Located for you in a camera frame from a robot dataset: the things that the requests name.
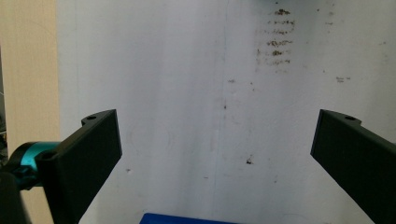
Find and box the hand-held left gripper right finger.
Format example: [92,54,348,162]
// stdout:
[310,108,396,224]

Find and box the blue flat object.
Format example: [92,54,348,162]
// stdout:
[138,212,239,224]

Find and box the white stained mat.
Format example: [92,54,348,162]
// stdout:
[55,0,396,224]

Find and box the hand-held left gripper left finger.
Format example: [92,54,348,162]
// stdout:
[35,108,123,224]

